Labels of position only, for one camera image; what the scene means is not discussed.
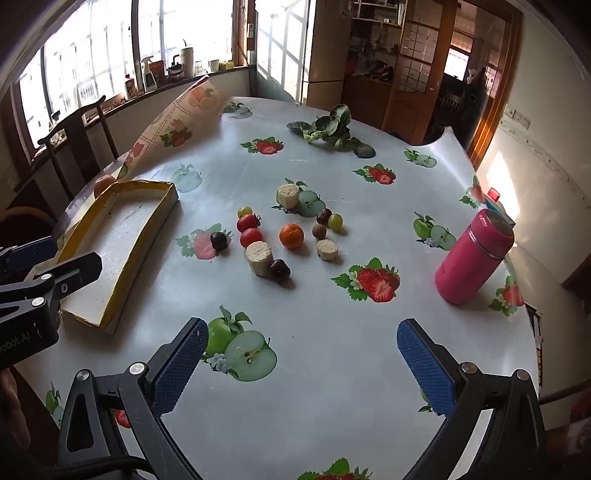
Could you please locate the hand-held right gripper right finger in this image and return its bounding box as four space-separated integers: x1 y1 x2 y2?
396 318 548 480

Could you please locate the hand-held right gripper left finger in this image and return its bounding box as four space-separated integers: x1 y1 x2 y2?
58 317 209 480

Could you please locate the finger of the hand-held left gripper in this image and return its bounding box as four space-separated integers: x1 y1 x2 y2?
0 235 58 282
0 251 103 324

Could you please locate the white foam tray yellow rim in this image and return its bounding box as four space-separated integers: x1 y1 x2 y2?
55 180 179 334

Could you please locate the orange tangerine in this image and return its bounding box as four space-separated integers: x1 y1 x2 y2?
279 223 305 250

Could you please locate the round backed wooden chair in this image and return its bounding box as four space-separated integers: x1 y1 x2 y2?
0 206 58 241

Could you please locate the white fruit printed tablecloth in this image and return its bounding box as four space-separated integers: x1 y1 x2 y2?
18 97 541 480

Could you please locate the pink thermos bottle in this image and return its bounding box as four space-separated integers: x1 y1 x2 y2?
435 209 515 305

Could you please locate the dark wooden chair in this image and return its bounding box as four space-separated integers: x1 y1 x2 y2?
37 95 121 204

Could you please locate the red capped box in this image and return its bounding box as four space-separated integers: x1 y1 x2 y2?
482 187 515 227

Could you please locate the beige fruit printed tablecloth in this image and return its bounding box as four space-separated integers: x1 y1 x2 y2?
115 76 232 181

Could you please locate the white spray bottle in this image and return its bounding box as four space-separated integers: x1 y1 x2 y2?
141 56 158 92

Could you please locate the white tall jar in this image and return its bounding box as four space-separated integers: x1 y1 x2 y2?
179 41 195 78

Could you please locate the green bok choy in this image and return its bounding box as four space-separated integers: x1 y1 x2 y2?
286 104 376 158

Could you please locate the wooden shelf cabinet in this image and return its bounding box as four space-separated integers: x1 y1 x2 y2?
342 0 407 125

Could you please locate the wooden glazed door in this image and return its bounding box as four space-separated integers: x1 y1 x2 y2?
383 0 458 144

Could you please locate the brown refrigerator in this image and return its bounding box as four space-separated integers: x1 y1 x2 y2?
302 0 347 109

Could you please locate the wall socket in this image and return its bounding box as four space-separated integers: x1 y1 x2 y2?
503 106 532 130

